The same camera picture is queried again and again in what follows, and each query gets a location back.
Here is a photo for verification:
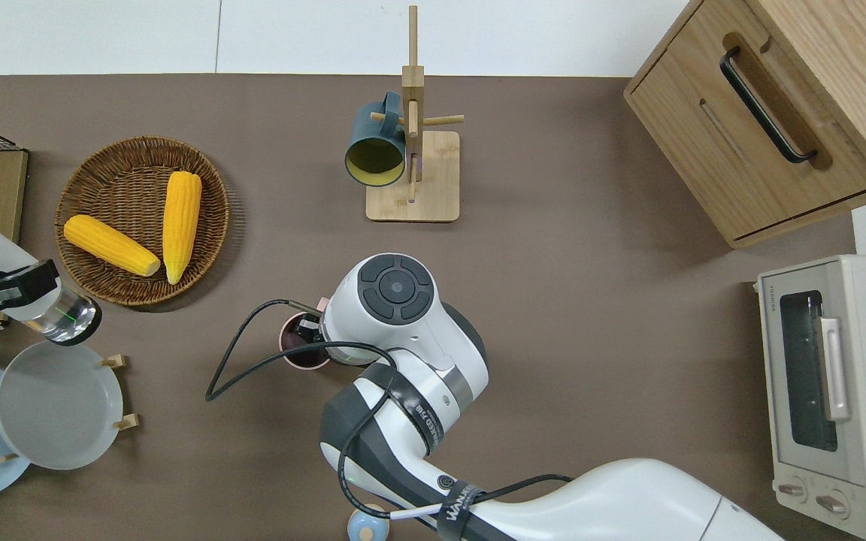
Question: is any wooden plate rack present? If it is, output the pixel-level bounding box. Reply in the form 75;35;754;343
0;312;141;463

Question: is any grey plate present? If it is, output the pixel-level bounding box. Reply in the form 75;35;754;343
0;342;124;471

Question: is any wooden drawer cabinet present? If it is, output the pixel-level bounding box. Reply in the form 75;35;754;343
623;0;866;250

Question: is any yellow corn cob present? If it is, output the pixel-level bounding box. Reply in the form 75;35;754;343
162;171;203;286
63;215;162;277

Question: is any brown wicker basket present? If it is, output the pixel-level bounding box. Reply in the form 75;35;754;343
54;136;230;307

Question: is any brown table mat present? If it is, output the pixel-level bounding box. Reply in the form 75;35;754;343
0;73;858;541

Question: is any pink mug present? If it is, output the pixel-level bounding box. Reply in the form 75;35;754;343
279;299;332;370

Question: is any silver toaster door handle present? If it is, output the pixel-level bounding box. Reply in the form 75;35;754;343
819;316;852;423

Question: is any dark blue mug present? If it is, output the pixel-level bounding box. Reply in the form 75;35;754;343
344;92;408;189

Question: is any wooden mug rack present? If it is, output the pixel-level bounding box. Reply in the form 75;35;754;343
365;6;465;222

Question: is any black cabinet drawer handle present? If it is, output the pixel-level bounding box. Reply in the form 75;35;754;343
719;47;819;165

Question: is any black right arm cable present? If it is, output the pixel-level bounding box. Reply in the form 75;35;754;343
205;299;574;521

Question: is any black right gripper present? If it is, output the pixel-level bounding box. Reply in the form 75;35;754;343
294;314;326;348

